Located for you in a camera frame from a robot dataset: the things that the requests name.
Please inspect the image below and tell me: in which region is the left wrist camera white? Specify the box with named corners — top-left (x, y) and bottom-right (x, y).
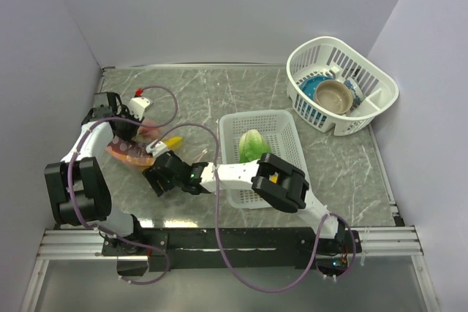
top-left (127, 96), bottom-right (152, 121)

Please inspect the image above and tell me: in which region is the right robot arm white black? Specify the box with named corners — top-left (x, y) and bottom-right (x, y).
top-left (143, 151), bottom-right (346, 255)

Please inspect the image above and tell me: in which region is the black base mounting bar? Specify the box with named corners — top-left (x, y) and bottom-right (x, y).
top-left (102, 227), bottom-right (362, 276)

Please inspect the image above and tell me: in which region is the beige bowl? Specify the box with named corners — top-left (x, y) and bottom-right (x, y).
top-left (314, 80), bottom-right (354, 115)

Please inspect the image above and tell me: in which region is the white slatted dish basket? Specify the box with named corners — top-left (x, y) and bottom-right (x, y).
top-left (286, 36), bottom-right (399, 136)

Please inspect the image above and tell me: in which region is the aluminium frame rail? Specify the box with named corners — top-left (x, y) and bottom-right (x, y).
top-left (20, 221), bottom-right (440, 311)

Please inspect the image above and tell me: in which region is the blue plate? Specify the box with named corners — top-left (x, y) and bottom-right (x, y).
top-left (299, 75), bottom-right (332, 101)

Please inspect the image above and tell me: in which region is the clear zip bag pink slider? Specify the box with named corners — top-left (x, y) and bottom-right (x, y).
top-left (105, 118), bottom-right (209, 172)

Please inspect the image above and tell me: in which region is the fake green lettuce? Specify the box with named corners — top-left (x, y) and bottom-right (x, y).
top-left (238, 129), bottom-right (272, 163)

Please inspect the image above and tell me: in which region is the fake yellow mango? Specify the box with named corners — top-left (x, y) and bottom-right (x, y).
top-left (269, 175), bottom-right (279, 183)

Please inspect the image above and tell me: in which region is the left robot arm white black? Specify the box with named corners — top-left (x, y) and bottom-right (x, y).
top-left (44, 92), bottom-right (151, 255)

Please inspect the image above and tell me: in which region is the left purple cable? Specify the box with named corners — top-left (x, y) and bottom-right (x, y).
top-left (67, 85), bottom-right (180, 286)

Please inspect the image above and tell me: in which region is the white perforated shallow tray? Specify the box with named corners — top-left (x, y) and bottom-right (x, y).
top-left (214, 110), bottom-right (314, 213)

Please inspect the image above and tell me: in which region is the white blue patterned dish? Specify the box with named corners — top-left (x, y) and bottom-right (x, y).
top-left (344, 78), bottom-right (365, 106)

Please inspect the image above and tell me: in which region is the fake yellow banana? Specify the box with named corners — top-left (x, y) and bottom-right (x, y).
top-left (163, 137), bottom-right (183, 151)

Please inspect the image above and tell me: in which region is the fake red tomato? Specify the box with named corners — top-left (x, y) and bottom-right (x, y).
top-left (138, 121), bottom-right (161, 140)

